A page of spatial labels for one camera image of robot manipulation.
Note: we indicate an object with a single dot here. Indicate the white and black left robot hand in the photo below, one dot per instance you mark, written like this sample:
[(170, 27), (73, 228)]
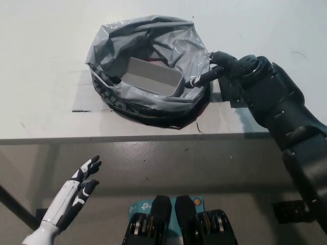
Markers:
[(69, 194)]

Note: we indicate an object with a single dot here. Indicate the bin with grey plastic liner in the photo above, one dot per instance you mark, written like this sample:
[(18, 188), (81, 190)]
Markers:
[(143, 102)]

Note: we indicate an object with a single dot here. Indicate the small grey rectangular basket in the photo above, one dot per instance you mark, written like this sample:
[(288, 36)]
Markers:
[(153, 76)]

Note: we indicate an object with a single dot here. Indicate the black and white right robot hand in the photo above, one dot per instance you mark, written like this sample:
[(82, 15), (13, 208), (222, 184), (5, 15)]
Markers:
[(227, 65)]

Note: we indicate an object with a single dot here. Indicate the dark thread scrap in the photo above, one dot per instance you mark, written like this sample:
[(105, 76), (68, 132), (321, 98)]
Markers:
[(199, 128)]

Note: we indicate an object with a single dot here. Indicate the clear tape sheet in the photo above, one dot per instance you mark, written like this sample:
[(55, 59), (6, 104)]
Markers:
[(81, 97)]

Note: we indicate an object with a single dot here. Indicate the black table leg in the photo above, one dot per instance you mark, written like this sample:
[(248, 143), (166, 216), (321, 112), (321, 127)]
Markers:
[(15, 204)]

